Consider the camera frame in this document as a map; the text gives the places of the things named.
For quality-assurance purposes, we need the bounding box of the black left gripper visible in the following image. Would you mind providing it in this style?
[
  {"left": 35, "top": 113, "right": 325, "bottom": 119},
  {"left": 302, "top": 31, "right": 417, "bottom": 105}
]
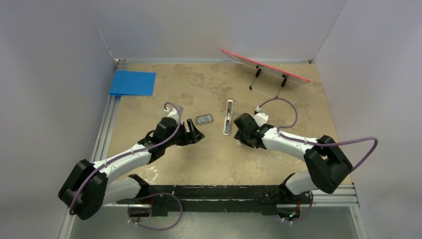
[{"left": 164, "top": 119, "right": 203, "bottom": 148}]

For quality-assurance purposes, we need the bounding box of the white stapler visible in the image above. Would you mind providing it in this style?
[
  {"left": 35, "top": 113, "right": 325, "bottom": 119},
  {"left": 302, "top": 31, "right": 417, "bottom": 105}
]
[{"left": 223, "top": 100, "right": 234, "bottom": 136}]

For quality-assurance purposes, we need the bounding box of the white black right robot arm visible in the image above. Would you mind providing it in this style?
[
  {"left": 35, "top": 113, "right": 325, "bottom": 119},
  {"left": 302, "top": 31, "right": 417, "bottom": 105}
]
[{"left": 233, "top": 113, "right": 353, "bottom": 203}]

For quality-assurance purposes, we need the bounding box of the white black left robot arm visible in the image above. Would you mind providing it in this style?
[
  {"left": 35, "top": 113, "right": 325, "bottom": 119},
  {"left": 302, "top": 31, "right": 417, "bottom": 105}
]
[{"left": 58, "top": 117, "right": 205, "bottom": 220}]

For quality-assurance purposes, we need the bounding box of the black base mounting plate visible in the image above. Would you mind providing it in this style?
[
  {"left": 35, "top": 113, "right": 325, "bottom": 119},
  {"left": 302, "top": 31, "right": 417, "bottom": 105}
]
[{"left": 117, "top": 185, "right": 311, "bottom": 218}]

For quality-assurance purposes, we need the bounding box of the red tablet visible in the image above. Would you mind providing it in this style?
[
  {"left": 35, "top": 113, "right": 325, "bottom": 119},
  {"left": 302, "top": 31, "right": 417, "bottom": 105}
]
[{"left": 221, "top": 49, "right": 311, "bottom": 85}]

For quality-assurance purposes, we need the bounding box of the blue plastic board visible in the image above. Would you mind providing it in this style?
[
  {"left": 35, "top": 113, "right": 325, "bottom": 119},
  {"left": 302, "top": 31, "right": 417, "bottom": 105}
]
[{"left": 109, "top": 70, "right": 156, "bottom": 96}]

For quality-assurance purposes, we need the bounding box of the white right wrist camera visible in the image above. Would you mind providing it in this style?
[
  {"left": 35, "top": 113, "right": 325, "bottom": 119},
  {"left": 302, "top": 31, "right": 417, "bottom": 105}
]
[{"left": 253, "top": 112, "right": 269, "bottom": 127}]

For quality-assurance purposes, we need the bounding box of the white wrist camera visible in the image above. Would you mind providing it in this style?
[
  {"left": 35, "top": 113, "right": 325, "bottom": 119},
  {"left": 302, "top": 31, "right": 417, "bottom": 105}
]
[
  {"left": 165, "top": 106, "right": 184, "bottom": 122},
  {"left": 253, "top": 112, "right": 269, "bottom": 127}
]

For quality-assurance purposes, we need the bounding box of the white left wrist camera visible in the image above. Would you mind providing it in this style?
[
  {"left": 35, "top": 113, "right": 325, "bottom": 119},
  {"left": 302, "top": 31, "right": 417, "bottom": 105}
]
[{"left": 165, "top": 106, "right": 184, "bottom": 122}]

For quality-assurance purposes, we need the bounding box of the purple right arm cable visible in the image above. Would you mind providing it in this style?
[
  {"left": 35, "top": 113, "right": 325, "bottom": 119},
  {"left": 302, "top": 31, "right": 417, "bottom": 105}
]
[{"left": 255, "top": 97, "right": 379, "bottom": 225}]

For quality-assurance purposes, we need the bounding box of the black wire tablet stand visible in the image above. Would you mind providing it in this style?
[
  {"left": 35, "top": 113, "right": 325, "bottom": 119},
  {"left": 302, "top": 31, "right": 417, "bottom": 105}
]
[{"left": 249, "top": 65, "right": 290, "bottom": 99}]

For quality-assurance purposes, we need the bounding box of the aluminium left rail frame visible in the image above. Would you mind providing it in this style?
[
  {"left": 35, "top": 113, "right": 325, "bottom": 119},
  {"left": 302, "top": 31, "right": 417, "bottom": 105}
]
[{"left": 86, "top": 58, "right": 129, "bottom": 177}]

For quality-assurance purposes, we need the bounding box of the aluminium rail frame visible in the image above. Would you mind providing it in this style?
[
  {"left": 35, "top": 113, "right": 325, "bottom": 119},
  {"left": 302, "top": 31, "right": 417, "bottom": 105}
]
[
  {"left": 86, "top": 58, "right": 129, "bottom": 177},
  {"left": 75, "top": 179, "right": 367, "bottom": 239}
]

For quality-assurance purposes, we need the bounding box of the aluminium front rail frame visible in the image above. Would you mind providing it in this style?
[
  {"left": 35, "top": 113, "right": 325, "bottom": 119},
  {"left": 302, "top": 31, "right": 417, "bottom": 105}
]
[{"left": 75, "top": 179, "right": 367, "bottom": 239}]

